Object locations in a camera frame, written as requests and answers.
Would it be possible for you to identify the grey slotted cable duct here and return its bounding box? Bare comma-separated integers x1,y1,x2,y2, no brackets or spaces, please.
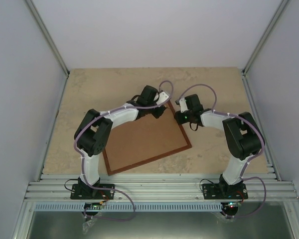
34,202,222,212

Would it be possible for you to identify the brown wooden picture frame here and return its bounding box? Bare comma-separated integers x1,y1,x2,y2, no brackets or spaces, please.
102,101,192,177

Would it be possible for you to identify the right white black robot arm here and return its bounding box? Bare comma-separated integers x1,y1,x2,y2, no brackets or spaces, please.
174,94,265,200

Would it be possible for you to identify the brown fibreboard backing panel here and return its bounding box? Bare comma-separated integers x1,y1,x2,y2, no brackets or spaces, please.
105,103,189,174

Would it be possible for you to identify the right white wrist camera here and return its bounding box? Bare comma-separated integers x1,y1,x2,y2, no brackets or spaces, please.
175,97,188,113

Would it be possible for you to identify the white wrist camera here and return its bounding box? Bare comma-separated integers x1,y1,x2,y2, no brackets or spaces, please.
154,91,170,105
175,97,188,113

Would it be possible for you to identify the left aluminium corner post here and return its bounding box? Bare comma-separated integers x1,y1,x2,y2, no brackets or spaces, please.
24,0,70,78

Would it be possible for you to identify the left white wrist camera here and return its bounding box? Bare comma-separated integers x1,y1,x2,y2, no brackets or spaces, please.
154,91,170,105

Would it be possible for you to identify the right aluminium corner post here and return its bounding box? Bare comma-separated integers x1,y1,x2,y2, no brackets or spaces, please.
241,0,291,77

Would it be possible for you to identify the aluminium corner post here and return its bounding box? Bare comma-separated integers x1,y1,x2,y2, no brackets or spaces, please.
241,0,291,77
24,0,70,78

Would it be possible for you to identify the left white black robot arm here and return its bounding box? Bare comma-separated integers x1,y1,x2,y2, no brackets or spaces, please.
70,85,170,199

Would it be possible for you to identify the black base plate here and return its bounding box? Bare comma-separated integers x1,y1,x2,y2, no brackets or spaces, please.
199,175,249,200
70,184,115,200

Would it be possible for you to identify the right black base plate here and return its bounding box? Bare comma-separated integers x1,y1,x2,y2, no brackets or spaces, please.
199,175,249,200

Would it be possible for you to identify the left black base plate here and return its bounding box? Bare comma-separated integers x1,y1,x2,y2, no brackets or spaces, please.
70,184,115,200

